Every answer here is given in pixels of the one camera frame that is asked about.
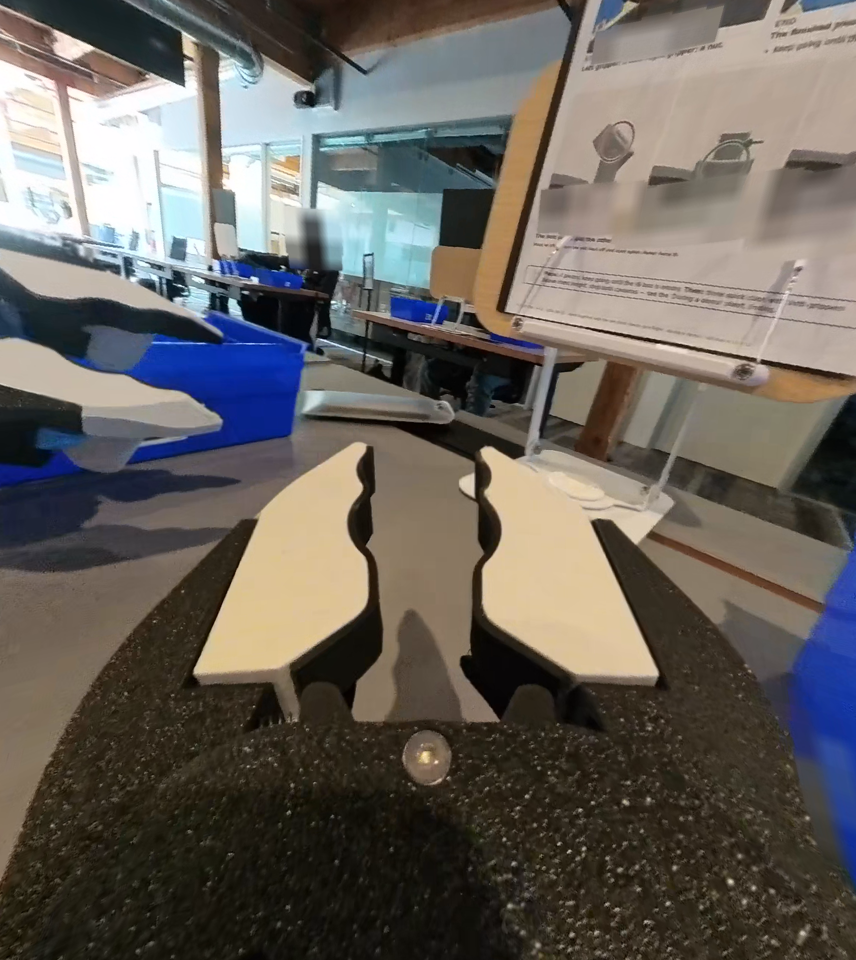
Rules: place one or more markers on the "wooden display board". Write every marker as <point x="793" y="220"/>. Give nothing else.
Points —
<point x="454" y="274"/>

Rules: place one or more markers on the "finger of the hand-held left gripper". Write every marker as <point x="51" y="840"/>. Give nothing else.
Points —
<point x="60" y="274"/>
<point x="23" y="364"/>

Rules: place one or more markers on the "wooden support post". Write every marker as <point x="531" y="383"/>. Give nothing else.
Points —
<point x="611" y="412"/>

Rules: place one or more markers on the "ceiling security camera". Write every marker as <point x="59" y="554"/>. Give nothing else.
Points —
<point x="304" y="97"/>

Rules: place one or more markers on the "printed instruction sheet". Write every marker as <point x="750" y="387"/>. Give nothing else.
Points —
<point x="660" y="112"/>

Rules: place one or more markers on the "person's left hand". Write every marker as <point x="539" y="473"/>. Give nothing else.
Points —
<point x="57" y="441"/>

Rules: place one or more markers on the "tall wooden column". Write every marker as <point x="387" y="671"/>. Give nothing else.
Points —
<point x="210" y="150"/>

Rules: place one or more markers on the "metal ceiling pipe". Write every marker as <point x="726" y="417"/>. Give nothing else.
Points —
<point x="233" y="52"/>

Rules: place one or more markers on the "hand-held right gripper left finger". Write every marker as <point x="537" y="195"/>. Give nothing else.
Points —
<point x="293" y="592"/>

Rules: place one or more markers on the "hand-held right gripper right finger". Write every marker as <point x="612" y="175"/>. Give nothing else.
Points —
<point x="563" y="600"/>

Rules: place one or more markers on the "instruction sheet on wooden stand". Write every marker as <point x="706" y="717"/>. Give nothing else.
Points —
<point x="503" y="187"/>

